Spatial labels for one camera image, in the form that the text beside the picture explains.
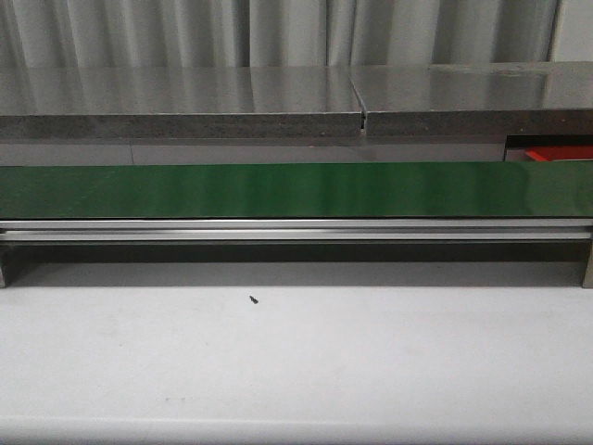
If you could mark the grey stone slab left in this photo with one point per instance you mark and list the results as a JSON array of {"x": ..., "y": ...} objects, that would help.
[{"x": 178, "y": 103}]

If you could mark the grey stone slab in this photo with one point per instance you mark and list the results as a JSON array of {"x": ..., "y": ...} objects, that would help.
[
  {"x": 537, "y": 98},
  {"x": 178, "y": 103}
]

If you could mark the grey stone slab right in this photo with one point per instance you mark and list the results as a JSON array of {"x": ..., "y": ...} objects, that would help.
[{"x": 537, "y": 98}]

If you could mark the green conveyor belt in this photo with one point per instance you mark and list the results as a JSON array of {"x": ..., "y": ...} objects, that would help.
[{"x": 300, "y": 190}]

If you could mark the red plastic tray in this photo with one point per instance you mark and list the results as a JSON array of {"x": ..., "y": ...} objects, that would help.
[{"x": 559, "y": 153}]

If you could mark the right metal conveyor leg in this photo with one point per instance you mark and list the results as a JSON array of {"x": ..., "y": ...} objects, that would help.
[{"x": 587, "y": 281}]

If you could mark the metal conveyor leg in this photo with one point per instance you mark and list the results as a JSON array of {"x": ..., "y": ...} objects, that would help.
[
  {"x": 9, "y": 266},
  {"x": 587, "y": 281}
]

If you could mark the left metal conveyor leg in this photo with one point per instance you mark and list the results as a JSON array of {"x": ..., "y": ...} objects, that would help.
[{"x": 9, "y": 266}]

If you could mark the grey pleated curtain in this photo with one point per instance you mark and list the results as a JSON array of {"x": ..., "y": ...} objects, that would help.
[{"x": 90, "y": 34}]

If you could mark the aluminium conveyor frame rail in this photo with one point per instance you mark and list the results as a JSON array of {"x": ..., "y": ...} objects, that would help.
[{"x": 312, "y": 230}]

